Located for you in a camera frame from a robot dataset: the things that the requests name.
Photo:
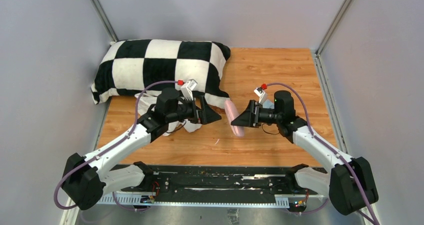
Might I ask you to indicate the black white checkered pillow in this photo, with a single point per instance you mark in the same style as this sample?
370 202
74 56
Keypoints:
129 66

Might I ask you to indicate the white crumpled cloth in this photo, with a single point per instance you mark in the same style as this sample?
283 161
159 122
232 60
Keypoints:
150 97

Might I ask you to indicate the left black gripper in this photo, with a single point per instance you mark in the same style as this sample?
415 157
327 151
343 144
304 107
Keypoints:
206 114

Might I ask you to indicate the aluminium frame post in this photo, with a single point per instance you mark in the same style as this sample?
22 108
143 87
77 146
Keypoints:
333 26
104 20

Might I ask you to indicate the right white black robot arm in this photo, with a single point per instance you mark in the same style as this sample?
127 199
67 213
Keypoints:
347 182

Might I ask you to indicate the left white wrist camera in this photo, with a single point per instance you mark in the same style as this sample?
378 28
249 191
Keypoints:
187 89

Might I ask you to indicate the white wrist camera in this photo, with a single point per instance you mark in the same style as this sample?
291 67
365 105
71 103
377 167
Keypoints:
262 95
187 89

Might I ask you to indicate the pink glasses case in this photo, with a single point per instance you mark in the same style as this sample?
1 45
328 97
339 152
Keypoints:
231 114

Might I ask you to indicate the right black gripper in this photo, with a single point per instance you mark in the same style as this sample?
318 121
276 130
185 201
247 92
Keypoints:
251 117

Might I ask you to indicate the right aluminium frame post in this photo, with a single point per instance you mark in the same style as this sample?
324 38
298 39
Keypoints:
333 26

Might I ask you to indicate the aluminium slotted rail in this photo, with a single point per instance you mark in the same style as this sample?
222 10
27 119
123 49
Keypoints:
200 198

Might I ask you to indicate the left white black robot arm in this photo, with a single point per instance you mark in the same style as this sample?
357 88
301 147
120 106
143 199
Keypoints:
87 178

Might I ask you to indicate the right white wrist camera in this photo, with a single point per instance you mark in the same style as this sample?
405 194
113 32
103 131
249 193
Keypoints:
262 95

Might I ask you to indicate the left aluminium frame post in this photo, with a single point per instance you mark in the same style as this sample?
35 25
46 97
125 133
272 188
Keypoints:
104 20

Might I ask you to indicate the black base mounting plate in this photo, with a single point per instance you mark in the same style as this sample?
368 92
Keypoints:
175 178

